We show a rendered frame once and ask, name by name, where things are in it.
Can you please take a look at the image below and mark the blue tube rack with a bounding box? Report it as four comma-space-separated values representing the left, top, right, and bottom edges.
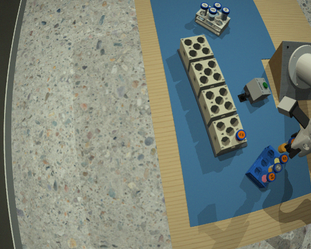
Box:
246, 145, 280, 188

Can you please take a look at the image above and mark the small grey sloped desk with green button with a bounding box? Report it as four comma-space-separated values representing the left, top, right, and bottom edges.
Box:
238, 78, 271, 104

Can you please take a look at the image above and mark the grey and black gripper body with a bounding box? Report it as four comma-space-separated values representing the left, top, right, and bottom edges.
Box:
291, 123, 311, 157

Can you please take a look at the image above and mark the beige tube rack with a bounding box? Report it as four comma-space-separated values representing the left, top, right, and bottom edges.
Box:
195, 10, 230, 36

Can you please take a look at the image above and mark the sample tube with blue cap and orange dot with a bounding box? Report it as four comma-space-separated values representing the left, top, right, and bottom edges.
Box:
235, 129, 246, 141

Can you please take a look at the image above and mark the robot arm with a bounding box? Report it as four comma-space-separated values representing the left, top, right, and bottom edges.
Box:
277, 45, 311, 135

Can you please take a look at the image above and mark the blue bench mat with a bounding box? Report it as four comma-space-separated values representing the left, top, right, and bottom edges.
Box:
150, 0, 311, 227

